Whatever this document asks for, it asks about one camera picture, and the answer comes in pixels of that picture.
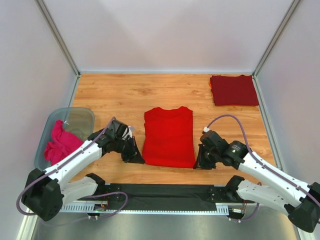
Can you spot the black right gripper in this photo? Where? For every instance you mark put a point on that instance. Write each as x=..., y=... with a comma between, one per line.
x=204, y=155

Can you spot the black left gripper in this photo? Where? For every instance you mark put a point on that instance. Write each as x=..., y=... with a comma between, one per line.
x=128, y=150

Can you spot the bright red t shirt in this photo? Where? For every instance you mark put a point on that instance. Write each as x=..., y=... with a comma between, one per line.
x=169, y=138

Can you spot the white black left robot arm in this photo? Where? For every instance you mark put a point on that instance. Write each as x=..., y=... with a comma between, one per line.
x=47, y=191

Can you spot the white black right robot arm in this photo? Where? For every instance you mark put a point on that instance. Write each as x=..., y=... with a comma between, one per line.
x=296, y=199

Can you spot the grey plastic bin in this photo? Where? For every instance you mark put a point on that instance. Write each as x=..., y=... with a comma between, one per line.
x=79, y=121

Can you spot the pink t shirt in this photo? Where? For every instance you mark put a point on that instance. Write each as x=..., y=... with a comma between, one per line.
x=62, y=144

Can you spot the folded dark red t shirt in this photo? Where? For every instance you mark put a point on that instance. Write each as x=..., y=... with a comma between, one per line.
x=233, y=90

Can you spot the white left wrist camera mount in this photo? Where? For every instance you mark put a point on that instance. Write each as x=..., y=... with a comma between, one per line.
x=128, y=133

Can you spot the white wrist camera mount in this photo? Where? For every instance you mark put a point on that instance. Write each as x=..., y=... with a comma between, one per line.
x=205, y=130
x=128, y=133

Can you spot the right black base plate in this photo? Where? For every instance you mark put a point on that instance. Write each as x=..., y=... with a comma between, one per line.
x=222, y=194

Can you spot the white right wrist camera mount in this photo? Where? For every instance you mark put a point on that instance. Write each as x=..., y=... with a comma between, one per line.
x=205, y=130

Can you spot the slotted cable duct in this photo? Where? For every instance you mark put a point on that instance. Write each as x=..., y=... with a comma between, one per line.
x=91, y=207

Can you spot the left aluminium frame post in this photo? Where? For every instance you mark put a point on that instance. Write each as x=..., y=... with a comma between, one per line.
x=57, y=35

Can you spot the aluminium frame post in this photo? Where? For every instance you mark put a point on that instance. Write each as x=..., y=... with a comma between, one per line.
x=294, y=5
x=57, y=35

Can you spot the right aluminium frame post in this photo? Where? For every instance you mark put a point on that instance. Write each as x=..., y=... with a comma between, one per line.
x=294, y=5

